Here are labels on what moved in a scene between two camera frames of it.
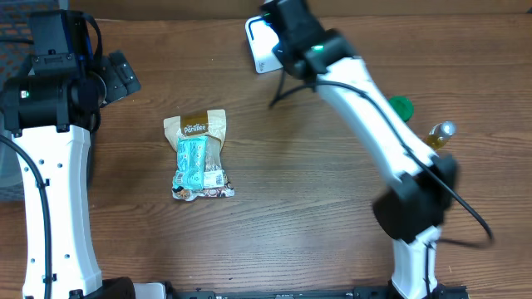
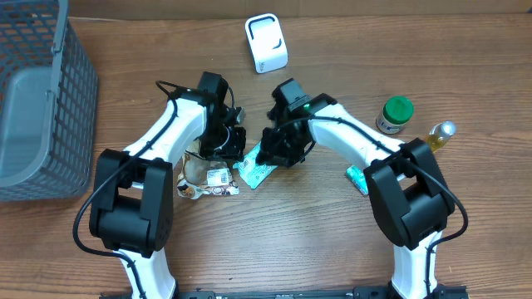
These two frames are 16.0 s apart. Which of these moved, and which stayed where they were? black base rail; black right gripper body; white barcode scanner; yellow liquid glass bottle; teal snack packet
Moved: black right gripper body; teal snack packet
Stayed: white barcode scanner; black base rail; yellow liquid glass bottle
